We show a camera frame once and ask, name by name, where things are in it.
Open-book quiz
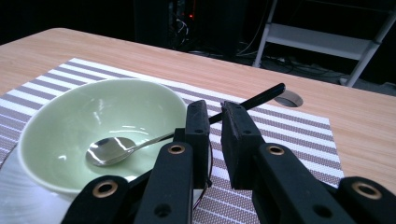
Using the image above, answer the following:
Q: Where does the tangle of cables under stand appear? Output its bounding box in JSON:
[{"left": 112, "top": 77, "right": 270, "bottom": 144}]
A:
[{"left": 236, "top": 40, "right": 347, "bottom": 78}]

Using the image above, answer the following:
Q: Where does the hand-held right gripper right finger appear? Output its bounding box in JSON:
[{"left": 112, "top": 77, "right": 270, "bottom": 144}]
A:
[{"left": 219, "top": 100, "right": 266, "bottom": 191}]

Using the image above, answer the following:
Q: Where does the pale green ceramic bowl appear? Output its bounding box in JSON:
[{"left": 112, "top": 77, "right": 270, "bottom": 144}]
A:
[{"left": 17, "top": 77, "right": 189, "bottom": 195}]

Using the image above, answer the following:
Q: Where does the white metal stand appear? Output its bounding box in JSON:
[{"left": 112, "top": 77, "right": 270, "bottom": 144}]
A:
[{"left": 251, "top": 0, "right": 396, "bottom": 88}]

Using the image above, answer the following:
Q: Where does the brown white striped placemat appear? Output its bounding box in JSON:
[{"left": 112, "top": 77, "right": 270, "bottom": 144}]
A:
[{"left": 0, "top": 57, "right": 345, "bottom": 224}]

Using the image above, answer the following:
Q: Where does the white plate with dark rim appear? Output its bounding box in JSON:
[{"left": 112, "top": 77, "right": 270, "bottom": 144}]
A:
[{"left": 0, "top": 144, "right": 213, "bottom": 224}]

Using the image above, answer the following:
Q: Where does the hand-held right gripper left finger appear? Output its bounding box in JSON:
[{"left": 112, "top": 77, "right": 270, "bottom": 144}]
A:
[{"left": 174, "top": 100, "right": 212, "bottom": 190}]

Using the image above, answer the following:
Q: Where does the steel spoon with black handle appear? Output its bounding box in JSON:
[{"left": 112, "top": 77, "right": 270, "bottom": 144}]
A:
[{"left": 85, "top": 82, "right": 287, "bottom": 167}]

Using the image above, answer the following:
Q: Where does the dark equipment rack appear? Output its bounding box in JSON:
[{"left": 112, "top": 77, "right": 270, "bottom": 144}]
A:
[{"left": 134, "top": 0, "right": 247, "bottom": 57}]

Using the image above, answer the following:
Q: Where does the grey round table grommet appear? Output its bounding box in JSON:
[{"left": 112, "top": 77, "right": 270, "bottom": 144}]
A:
[{"left": 274, "top": 89, "right": 304, "bottom": 108}]

